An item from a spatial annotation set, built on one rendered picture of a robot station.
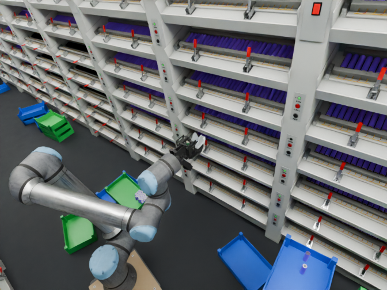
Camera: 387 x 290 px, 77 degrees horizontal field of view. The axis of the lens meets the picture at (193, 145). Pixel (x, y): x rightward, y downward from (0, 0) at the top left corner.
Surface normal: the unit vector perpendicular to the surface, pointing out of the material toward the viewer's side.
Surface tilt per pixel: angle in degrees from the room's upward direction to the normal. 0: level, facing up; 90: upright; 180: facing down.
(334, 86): 21
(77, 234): 0
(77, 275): 0
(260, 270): 0
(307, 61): 90
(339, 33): 111
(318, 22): 90
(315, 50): 90
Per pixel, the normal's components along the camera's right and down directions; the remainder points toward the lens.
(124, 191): 0.18, -0.56
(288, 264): -0.12, -0.74
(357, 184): -0.33, -0.48
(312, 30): -0.62, 0.58
